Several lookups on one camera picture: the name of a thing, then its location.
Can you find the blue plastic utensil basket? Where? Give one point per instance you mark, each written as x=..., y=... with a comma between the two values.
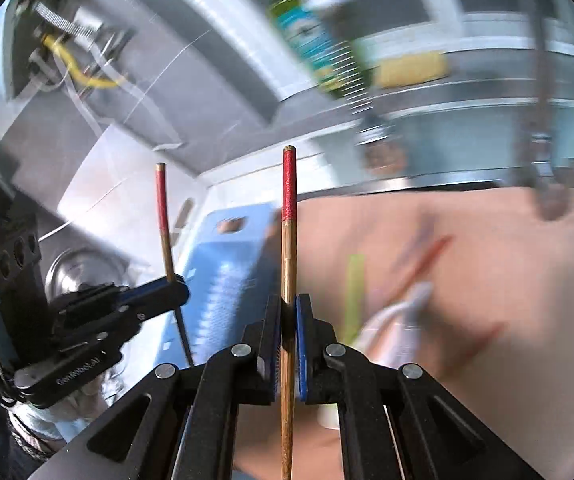
x=237, y=270

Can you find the spring kitchen faucet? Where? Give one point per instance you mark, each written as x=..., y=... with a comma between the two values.
x=362, y=95

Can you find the dark curved rod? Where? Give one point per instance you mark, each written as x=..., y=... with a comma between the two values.
x=544, y=110

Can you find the white ceramic spoon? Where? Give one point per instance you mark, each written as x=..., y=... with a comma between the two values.
x=392, y=320

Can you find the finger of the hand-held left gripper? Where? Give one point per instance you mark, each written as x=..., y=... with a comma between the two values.
x=157, y=294

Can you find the yellow sponge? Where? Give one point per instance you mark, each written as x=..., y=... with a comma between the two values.
x=412, y=70

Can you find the green bottle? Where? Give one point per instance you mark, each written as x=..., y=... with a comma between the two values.
x=307, y=35

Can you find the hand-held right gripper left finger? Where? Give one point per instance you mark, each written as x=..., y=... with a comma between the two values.
x=276, y=340

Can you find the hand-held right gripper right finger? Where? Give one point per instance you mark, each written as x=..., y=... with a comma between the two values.
x=301, y=345

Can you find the steel pot lid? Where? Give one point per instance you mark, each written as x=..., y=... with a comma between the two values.
x=77, y=272

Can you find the green plastic stick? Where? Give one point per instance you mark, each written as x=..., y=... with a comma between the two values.
x=354, y=285

